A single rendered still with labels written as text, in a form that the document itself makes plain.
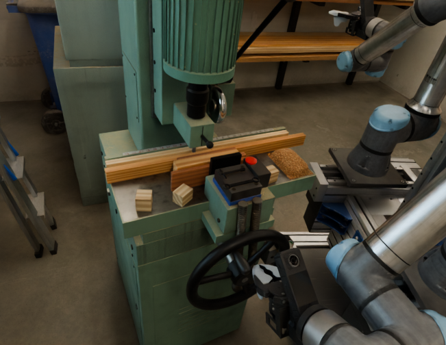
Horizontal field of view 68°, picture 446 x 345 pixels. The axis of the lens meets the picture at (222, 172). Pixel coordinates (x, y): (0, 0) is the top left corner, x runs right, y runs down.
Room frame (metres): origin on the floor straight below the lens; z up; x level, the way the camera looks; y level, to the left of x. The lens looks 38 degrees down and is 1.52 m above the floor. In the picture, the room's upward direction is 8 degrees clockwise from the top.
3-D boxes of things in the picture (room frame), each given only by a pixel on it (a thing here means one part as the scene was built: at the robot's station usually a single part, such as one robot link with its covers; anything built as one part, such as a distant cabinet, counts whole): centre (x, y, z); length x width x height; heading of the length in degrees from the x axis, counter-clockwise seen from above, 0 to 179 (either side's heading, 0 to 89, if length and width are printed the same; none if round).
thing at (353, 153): (1.05, -0.54, 0.87); 0.15 x 0.15 x 0.10
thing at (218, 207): (0.65, -0.05, 0.92); 0.15 x 0.13 x 0.09; 121
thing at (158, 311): (0.89, 0.16, 0.36); 0.58 x 0.45 x 0.71; 31
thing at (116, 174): (0.83, 0.02, 0.92); 0.67 x 0.02 x 0.04; 121
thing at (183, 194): (0.63, 0.10, 0.92); 0.04 x 0.03 x 0.04; 151
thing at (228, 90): (1.03, 0.05, 1.02); 0.09 x 0.07 x 0.12; 121
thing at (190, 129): (0.81, 0.10, 1.03); 0.14 x 0.07 x 0.09; 31
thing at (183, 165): (0.73, 0.05, 0.94); 0.18 x 0.02 x 0.07; 121
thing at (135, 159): (0.83, 0.06, 0.93); 0.60 x 0.02 x 0.05; 121
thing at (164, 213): (0.72, -0.01, 0.87); 0.61 x 0.30 x 0.06; 121
